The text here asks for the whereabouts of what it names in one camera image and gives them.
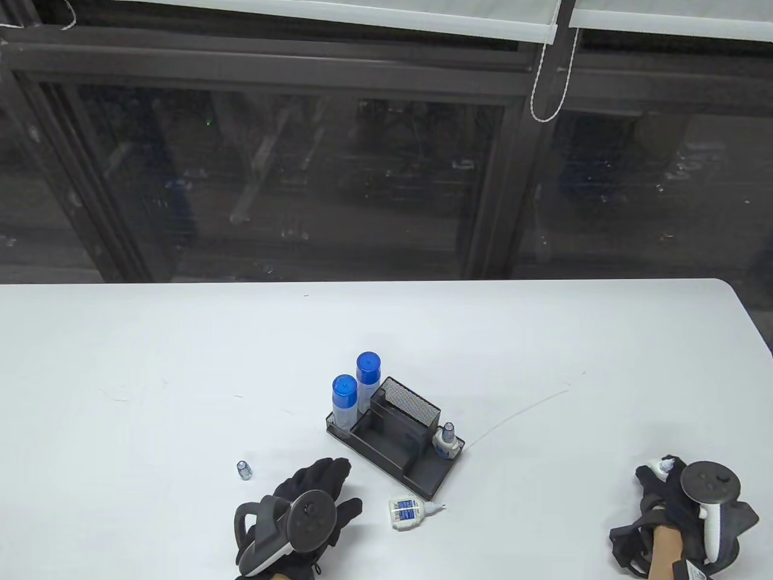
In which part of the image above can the person's left hand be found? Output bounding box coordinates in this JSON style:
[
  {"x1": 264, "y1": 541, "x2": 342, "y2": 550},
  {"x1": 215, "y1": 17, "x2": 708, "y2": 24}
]
[{"x1": 234, "y1": 457, "x2": 364, "y2": 580}]

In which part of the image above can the person's right hand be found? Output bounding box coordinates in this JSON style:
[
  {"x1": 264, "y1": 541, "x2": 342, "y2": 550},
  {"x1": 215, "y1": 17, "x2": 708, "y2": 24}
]
[{"x1": 610, "y1": 456, "x2": 706, "y2": 573}]

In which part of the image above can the person's right forearm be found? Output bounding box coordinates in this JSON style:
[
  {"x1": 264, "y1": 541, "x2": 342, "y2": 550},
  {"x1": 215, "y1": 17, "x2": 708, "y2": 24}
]
[{"x1": 649, "y1": 524, "x2": 686, "y2": 580}]

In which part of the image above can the black left hand controller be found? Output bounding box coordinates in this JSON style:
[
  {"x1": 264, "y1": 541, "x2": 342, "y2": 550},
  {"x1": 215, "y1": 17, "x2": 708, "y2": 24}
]
[{"x1": 234, "y1": 489, "x2": 338, "y2": 576}]

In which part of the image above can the black hand controller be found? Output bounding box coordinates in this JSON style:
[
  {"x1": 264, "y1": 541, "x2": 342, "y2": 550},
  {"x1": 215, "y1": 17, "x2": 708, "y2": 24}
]
[
  {"x1": 681, "y1": 461, "x2": 760, "y2": 569},
  {"x1": 234, "y1": 489, "x2": 338, "y2": 576}
]

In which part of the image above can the black right hand controller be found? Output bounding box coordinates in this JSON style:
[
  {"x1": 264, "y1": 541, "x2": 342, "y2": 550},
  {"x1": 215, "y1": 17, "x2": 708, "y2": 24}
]
[{"x1": 681, "y1": 461, "x2": 760, "y2": 569}]

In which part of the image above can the black mesh desk organizer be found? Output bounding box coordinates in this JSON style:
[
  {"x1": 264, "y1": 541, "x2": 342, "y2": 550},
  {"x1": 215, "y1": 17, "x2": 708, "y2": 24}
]
[{"x1": 326, "y1": 376, "x2": 466, "y2": 485}]

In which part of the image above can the white roller blind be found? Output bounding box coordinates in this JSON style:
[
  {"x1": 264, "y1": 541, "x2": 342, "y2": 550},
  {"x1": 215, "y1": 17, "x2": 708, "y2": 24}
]
[
  {"x1": 115, "y1": 0, "x2": 559, "y2": 44},
  {"x1": 569, "y1": 0, "x2": 773, "y2": 43}
]

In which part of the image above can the dark window frame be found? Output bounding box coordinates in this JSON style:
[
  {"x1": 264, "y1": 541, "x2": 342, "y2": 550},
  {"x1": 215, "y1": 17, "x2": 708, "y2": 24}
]
[{"x1": 0, "y1": 0, "x2": 773, "y2": 285}]

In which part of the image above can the white looped blind cord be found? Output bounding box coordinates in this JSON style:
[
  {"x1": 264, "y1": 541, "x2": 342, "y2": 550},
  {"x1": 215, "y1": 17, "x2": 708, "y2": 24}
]
[{"x1": 529, "y1": 0, "x2": 582, "y2": 123}]

